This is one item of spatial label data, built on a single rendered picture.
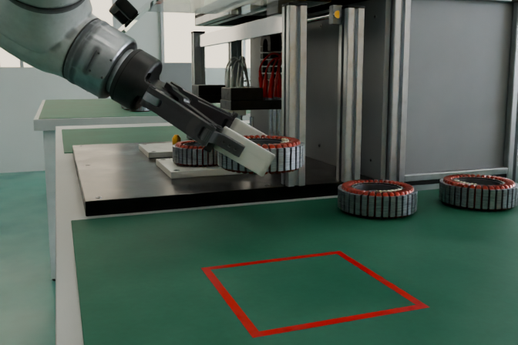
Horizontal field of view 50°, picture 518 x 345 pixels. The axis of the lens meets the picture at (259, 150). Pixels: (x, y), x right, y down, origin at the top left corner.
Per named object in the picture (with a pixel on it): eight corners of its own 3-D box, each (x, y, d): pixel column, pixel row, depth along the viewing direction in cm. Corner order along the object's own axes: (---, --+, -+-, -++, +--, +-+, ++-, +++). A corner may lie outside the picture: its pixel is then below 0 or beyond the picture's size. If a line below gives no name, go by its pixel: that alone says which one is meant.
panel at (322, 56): (379, 180, 92) (385, -5, 88) (250, 137, 153) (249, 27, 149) (385, 179, 92) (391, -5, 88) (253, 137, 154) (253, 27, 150)
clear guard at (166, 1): (124, 31, 78) (122, -12, 77) (109, 41, 100) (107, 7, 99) (331, 36, 89) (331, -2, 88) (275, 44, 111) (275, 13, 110)
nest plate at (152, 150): (148, 158, 116) (148, 152, 116) (138, 149, 130) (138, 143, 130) (217, 154, 121) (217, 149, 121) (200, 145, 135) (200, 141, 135)
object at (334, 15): (334, 23, 88) (334, 4, 87) (223, 43, 145) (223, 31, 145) (343, 24, 88) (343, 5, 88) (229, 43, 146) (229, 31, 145)
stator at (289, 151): (211, 175, 67) (210, 144, 66) (223, 159, 78) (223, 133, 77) (304, 176, 66) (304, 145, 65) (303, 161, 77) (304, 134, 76)
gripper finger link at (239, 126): (224, 135, 77) (225, 135, 78) (267, 161, 77) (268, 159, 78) (235, 117, 77) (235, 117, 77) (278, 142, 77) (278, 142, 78)
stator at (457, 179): (472, 192, 92) (473, 170, 91) (533, 206, 82) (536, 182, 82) (423, 199, 86) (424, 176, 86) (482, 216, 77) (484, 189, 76)
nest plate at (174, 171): (170, 179, 93) (170, 171, 93) (156, 165, 107) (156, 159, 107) (254, 173, 99) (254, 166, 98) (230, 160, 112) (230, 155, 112)
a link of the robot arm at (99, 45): (53, 82, 67) (95, 105, 68) (86, 15, 66) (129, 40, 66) (82, 80, 76) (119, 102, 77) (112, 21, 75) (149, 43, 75)
